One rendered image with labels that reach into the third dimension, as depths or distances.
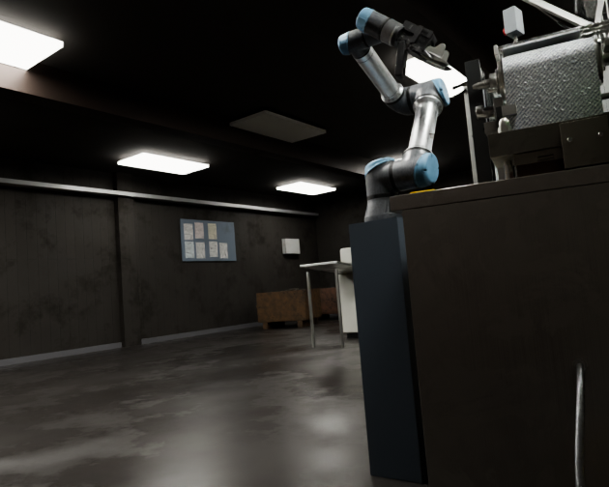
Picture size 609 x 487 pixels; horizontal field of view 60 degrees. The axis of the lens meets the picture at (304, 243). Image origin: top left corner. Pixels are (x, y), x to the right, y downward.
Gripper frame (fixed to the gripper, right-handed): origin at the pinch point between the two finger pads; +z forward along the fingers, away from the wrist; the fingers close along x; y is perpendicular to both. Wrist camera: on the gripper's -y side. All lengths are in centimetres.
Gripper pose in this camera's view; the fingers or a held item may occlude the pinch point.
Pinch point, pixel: (445, 68)
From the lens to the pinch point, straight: 181.7
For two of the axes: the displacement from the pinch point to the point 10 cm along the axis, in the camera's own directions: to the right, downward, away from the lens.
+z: 7.4, 5.5, -3.8
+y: 5.2, -8.3, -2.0
